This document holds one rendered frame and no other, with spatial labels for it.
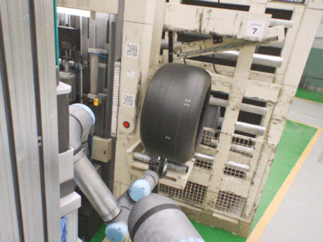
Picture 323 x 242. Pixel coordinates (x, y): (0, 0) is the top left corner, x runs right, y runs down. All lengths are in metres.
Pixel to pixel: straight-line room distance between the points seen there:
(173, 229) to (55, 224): 0.26
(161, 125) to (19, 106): 0.91
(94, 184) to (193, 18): 1.12
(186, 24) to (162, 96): 0.54
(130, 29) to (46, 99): 1.06
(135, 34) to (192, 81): 0.41
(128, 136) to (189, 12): 0.83
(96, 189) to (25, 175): 0.44
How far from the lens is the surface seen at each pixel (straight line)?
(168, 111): 1.26
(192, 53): 1.77
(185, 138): 1.28
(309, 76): 10.48
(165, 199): 0.53
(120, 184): 1.82
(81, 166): 0.88
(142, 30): 1.44
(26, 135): 0.47
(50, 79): 0.46
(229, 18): 1.61
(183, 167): 1.50
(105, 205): 0.94
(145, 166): 1.55
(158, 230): 0.48
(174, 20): 1.66
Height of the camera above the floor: 1.69
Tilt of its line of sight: 22 degrees down
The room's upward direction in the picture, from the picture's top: 8 degrees clockwise
